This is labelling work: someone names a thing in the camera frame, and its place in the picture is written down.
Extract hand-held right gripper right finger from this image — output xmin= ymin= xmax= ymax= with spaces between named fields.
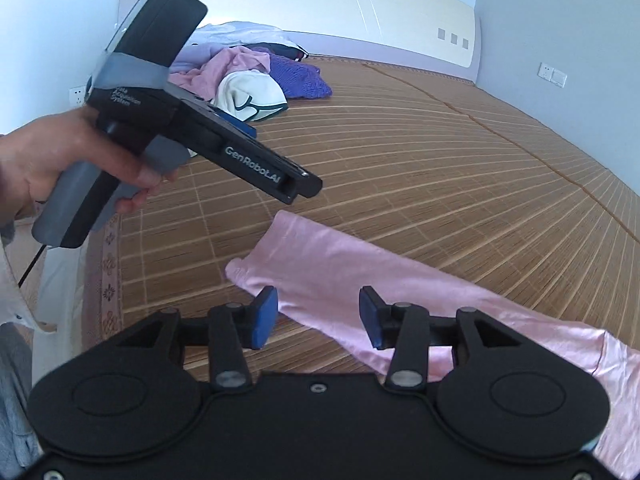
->
xmin=359 ymin=286 xmax=523 ymax=393

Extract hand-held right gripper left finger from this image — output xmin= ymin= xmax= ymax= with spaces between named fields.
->
xmin=116 ymin=286 xmax=279 ymax=393

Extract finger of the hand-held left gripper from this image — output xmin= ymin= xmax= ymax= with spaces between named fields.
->
xmin=274 ymin=162 xmax=323 ymax=206
xmin=216 ymin=106 xmax=258 ymax=137

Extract pink shirt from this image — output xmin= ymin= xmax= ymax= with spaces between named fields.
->
xmin=225 ymin=210 xmax=640 ymax=478

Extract person's left forearm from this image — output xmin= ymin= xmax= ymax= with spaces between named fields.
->
xmin=0 ymin=132 xmax=18 ymax=226

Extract person's left hand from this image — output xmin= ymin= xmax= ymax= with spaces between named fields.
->
xmin=15 ymin=108 xmax=179 ymax=224

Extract white garment with dark trim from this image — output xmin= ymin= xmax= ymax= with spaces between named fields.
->
xmin=215 ymin=70 xmax=290 ymax=123

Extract lavender cloth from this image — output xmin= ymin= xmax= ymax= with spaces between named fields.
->
xmin=170 ymin=35 xmax=236 ymax=73

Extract rose pink cloth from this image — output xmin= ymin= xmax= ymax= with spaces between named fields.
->
xmin=167 ymin=46 xmax=273 ymax=106

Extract bamboo mat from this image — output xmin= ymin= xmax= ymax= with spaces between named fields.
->
xmin=82 ymin=55 xmax=640 ymax=376

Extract white headboard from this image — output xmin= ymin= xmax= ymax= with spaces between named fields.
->
xmin=117 ymin=0 xmax=483 ymax=83

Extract person's white shirt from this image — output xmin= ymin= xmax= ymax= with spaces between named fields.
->
xmin=0 ymin=220 xmax=43 ymax=333

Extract person's grey trousers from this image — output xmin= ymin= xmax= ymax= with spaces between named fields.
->
xmin=0 ymin=325 xmax=43 ymax=471

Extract black cable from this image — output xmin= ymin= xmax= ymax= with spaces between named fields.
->
xmin=17 ymin=245 xmax=46 ymax=288

